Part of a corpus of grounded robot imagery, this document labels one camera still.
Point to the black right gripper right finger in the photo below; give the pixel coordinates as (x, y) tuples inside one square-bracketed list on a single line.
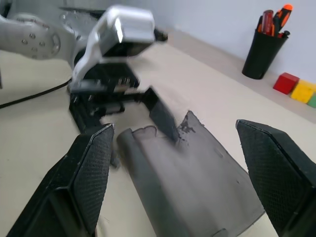
[(279, 172)]

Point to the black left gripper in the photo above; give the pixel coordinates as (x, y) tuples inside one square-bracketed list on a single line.
[(111, 76)]

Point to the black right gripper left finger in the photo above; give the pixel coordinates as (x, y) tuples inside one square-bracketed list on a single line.
[(74, 177)]

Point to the grey cloth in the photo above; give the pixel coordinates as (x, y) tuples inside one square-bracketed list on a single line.
[(187, 182)]

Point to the black pen cup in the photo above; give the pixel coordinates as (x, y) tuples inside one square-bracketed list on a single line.
[(263, 54)]

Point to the green cube block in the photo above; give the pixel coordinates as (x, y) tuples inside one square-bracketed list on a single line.
[(312, 101)]

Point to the yellow cube block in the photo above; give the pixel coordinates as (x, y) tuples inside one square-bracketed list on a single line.
[(303, 91)]

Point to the red cube block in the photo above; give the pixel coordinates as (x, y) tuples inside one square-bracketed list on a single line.
[(285, 82)]

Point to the orange and black screwdriver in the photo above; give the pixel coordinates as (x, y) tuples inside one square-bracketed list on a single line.
[(282, 16)]

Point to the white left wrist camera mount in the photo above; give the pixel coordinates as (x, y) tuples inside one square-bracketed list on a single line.
[(128, 27)]

